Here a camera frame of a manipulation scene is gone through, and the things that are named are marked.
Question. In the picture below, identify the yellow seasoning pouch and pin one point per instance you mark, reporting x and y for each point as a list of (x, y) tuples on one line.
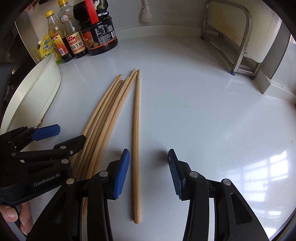
[(46, 49)]

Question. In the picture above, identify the white dish brush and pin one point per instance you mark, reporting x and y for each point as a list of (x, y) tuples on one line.
[(145, 16)]

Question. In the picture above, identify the white cutting board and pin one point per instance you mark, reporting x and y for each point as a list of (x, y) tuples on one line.
[(261, 39)]

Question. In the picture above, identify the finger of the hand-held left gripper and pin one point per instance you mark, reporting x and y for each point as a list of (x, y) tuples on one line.
[(69, 146), (46, 132)]

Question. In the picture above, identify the group of wooden chopsticks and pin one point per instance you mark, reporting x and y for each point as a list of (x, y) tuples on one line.
[(136, 139)]

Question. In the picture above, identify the pale vinegar bottle yellow cap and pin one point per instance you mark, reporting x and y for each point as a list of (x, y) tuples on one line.
[(57, 41)]

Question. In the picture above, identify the person's left hand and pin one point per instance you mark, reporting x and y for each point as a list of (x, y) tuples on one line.
[(25, 217)]

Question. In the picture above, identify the metal cutting board rack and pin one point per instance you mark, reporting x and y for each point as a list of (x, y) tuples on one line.
[(241, 46)]

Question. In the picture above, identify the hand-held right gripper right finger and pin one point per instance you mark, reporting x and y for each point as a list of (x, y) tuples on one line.
[(175, 173)]

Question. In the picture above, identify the white round basin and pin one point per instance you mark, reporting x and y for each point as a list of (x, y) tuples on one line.
[(30, 97)]

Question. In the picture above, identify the dark soy sauce bottle yellow cap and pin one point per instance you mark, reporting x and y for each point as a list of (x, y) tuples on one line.
[(75, 44)]

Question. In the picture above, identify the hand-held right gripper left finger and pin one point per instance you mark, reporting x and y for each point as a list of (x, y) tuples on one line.
[(121, 173)]

